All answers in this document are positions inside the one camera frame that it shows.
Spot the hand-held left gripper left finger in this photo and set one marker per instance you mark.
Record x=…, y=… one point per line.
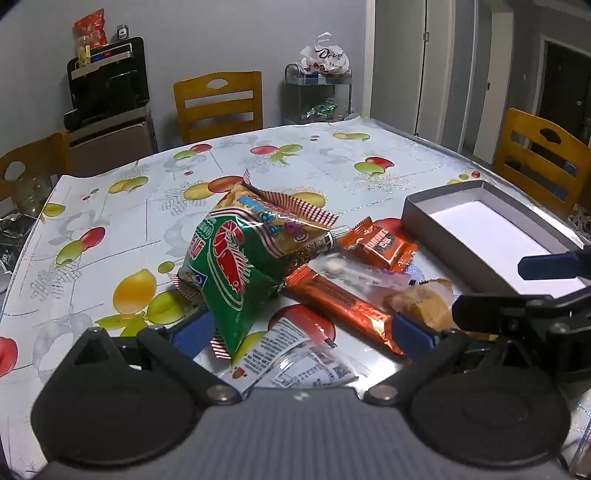
x=194, y=334

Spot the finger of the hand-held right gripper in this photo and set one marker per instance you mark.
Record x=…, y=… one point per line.
x=489, y=311
x=549, y=266

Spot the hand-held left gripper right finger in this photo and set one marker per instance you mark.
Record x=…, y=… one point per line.
x=411, y=334

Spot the bread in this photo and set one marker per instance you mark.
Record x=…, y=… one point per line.
x=425, y=302

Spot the green shrimp chips bag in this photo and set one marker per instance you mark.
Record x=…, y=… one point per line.
x=231, y=277

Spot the long orange wafer bar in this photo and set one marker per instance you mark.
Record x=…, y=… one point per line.
x=341, y=300

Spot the white printed snack packet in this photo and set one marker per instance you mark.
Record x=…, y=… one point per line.
x=272, y=344
x=318, y=369

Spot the grey cardboard box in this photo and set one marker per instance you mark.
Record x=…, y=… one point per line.
x=461, y=230

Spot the orange brown-label snack packet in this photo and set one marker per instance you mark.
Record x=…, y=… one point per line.
x=378, y=242

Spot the brown snack bar tube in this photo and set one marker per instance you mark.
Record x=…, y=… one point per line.
x=323, y=242

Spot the green wrapped snacks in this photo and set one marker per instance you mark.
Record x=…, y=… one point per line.
x=321, y=110

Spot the clear white candy packet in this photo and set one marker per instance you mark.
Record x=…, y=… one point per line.
x=344, y=271

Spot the wooden chair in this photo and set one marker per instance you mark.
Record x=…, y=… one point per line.
x=531, y=134
x=41, y=157
x=217, y=99

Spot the fruit printed tablecloth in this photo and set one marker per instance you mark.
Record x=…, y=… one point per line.
x=138, y=207

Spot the dark entry door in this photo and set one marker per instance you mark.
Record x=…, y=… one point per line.
x=565, y=92

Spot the grey room door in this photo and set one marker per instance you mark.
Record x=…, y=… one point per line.
x=491, y=92

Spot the dark patterned cloth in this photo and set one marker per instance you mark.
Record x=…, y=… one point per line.
x=11, y=249

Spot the glass jar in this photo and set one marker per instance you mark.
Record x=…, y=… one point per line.
x=30, y=196

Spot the black silver water dispenser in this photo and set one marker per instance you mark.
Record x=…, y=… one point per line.
x=111, y=134

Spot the white double door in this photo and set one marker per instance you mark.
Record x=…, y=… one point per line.
x=401, y=69

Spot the metal trolley cart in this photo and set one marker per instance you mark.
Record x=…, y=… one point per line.
x=288, y=97

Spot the white plastic bag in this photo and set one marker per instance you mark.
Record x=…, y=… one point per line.
x=323, y=55

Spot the small yellow bottle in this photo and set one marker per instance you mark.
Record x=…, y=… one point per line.
x=84, y=53

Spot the small dark bottle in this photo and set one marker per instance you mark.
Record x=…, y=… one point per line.
x=123, y=33

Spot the red snack bag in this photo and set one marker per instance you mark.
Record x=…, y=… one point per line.
x=92, y=25

